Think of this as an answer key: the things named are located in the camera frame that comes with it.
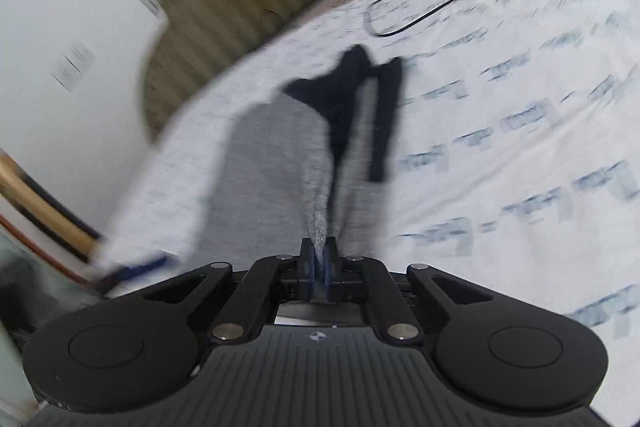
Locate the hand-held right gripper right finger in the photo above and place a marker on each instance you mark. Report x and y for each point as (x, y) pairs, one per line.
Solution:
(329, 269)

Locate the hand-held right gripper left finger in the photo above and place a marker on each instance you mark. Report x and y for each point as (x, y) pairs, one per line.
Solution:
(310, 269)

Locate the navy and grey sweater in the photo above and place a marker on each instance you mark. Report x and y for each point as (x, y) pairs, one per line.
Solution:
(345, 107)

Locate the white printed bed sheet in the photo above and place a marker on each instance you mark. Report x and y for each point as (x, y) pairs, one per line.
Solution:
(500, 82)

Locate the white cabinet panel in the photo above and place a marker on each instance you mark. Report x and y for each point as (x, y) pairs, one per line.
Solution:
(65, 32)

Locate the brown wooden rail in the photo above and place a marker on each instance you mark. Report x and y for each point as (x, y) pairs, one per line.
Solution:
(45, 207)

